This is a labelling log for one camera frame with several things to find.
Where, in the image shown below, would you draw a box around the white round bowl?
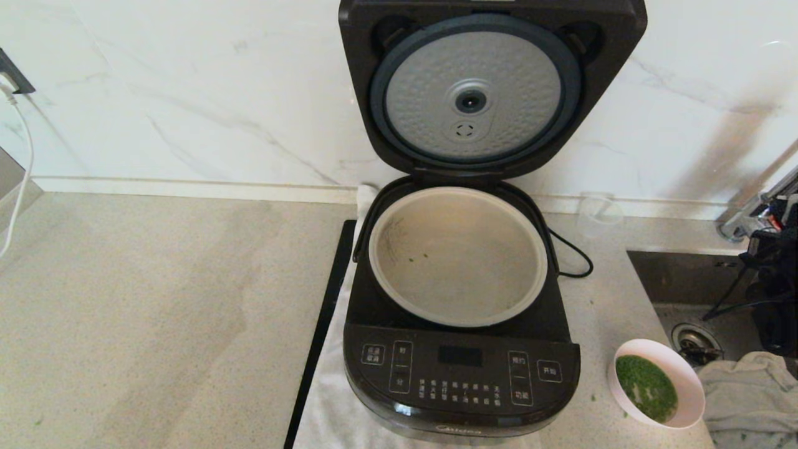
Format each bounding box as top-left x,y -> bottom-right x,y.
608,339 -> 706,430

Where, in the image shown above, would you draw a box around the chopped green vegetables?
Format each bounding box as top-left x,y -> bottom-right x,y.
616,355 -> 679,423

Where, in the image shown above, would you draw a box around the grey inner cooking pot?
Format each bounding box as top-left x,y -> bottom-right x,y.
368,186 -> 549,328

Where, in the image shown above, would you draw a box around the chrome faucet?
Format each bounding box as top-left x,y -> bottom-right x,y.
717,165 -> 798,244

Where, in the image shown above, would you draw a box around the stainless steel sink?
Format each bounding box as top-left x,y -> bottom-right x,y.
625,251 -> 798,381

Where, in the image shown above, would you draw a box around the metal sink drain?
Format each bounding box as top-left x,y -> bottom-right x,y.
670,323 -> 724,367

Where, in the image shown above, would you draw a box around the grey crumpled cloth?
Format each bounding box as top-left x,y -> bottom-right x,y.
695,351 -> 798,449

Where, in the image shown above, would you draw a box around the clear plastic cup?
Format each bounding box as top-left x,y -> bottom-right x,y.
575,192 -> 623,241

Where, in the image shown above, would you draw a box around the black flat strip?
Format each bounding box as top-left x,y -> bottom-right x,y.
284,220 -> 357,449

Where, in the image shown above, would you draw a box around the white towel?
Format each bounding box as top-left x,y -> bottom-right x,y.
293,184 -> 543,449

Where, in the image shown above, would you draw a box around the grey side panel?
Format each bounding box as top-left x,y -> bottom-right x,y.
0,147 -> 44,219

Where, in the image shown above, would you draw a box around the black power cord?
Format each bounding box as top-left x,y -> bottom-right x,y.
549,229 -> 594,279

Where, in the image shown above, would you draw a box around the white cable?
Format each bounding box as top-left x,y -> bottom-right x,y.
0,94 -> 37,259

